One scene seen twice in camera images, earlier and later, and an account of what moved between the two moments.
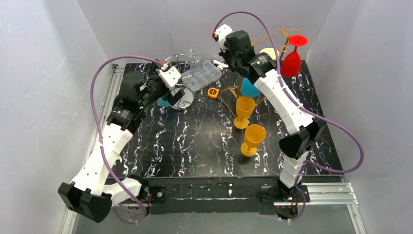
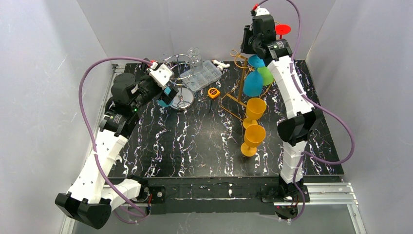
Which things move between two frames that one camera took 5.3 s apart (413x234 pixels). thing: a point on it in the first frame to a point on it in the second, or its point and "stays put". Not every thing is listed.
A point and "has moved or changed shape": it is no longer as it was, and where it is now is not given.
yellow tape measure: x=212 y=92 stays put
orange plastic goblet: x=245 y=106 to x=255 y=107
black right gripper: x=234 y=61 to x=246 y=39
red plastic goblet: x=291 y=63 has moved or changed shape
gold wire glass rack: x=234 y=95 to x=239 y=109
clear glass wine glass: x=195 y=59 stays put
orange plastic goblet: x=254 y=135 stays put
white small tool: x=220 y=65 stays put
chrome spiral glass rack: x=185 y=67 stays put
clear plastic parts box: x=197 y=81 stays put
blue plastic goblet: x=162 y=103 stays put
